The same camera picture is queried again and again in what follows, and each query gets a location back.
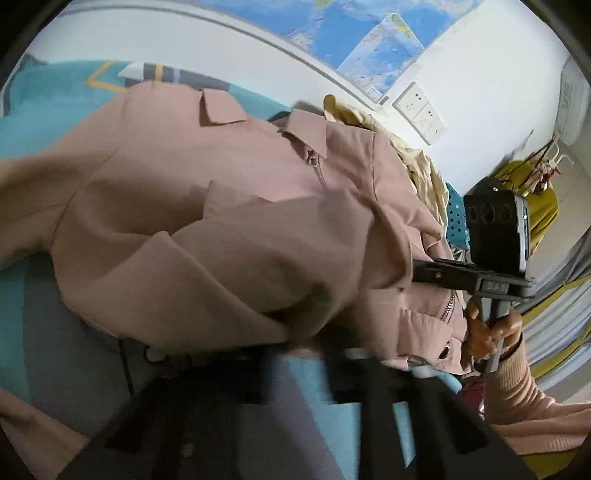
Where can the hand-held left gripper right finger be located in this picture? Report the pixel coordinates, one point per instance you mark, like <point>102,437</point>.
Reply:
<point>378,392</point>

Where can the blue perforated plastic basket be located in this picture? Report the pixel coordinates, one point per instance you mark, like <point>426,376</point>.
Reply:
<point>457,217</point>

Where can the person's right forearm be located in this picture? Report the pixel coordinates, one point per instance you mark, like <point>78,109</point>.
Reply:
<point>531,406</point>

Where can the large blue wall map poster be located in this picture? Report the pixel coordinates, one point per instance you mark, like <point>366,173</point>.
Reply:
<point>332,23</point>

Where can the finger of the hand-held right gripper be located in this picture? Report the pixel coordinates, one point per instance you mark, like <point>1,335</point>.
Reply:
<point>443,274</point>

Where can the white clothes hanger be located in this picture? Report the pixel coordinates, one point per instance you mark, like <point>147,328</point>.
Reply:
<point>551,159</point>

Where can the white wall appliance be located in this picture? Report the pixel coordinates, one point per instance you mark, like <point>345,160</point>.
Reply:
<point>575,106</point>

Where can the yellow-green cloth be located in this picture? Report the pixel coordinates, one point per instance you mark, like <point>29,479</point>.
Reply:
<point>540,221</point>

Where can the pink jacket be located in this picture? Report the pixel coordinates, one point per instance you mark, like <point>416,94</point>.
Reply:
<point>221,221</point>

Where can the person's right hand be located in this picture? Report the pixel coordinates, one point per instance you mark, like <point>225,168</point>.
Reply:
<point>485,341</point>

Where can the grey striped cloth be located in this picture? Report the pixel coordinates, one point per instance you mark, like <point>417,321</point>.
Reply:
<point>563,314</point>

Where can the barcoded wall map poster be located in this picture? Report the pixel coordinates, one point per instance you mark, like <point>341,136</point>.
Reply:
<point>383,55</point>

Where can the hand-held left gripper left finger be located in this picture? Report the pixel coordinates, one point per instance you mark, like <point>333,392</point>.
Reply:
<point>203,406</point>

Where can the teal patterned bedsheet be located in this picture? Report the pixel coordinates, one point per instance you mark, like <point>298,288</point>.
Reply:
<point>41,120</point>

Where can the white wall socket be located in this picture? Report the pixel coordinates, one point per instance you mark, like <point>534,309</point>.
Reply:
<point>431,122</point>
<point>411,99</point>

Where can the cream jacket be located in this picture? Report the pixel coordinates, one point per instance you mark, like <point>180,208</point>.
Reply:
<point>415,161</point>

